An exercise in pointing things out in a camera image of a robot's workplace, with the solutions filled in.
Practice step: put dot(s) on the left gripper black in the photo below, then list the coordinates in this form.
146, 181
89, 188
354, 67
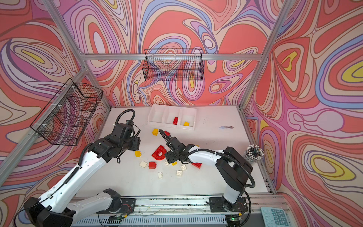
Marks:
136, 140

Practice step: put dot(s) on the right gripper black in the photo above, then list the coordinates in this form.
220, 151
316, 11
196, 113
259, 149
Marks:
170, 157

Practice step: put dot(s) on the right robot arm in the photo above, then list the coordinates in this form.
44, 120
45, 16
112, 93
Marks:
232, 166

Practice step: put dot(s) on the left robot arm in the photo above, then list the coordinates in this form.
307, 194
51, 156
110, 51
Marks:
54, 207

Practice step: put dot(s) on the red arch lego piece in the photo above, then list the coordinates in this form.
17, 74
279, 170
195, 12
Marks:
159, 153

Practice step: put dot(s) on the left white plastic bin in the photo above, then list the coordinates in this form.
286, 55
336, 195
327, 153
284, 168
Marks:
155, 116

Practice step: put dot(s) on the white plastic bin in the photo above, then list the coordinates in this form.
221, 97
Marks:
155, 116
170, 113
187, 115

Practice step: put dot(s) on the middle white plastic bin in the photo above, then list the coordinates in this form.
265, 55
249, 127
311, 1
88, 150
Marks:
170, 113

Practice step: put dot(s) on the red square lego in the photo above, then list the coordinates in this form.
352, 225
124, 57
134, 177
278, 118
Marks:
152, 165

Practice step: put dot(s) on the right white plastic bin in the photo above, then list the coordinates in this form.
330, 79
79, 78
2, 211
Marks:
187, 115

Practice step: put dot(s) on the cream lego front right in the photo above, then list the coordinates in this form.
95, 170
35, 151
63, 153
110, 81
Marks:
183, 168

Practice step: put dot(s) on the cream lego front middle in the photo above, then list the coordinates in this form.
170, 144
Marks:
179, 172

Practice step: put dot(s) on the red lego right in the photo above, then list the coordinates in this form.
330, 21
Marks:
197, 165

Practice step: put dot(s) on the small pen on table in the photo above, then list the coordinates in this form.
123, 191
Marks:
226, 127

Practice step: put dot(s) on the cup of pens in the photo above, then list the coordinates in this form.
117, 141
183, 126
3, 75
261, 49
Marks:
254, 153

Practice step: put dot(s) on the teal calculator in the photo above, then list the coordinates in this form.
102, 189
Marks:
274, 217

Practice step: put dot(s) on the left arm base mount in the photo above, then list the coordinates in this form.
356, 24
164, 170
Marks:
117, 212

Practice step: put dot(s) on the black wire basket back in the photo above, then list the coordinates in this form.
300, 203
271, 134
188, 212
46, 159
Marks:
168, 64

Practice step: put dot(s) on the black wire basket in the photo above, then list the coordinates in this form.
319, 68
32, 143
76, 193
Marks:
66, 116
168, 64

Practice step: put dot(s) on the black wire basket left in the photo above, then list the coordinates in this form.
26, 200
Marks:
66, 116

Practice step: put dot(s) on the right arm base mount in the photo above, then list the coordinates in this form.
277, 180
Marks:
235, 213

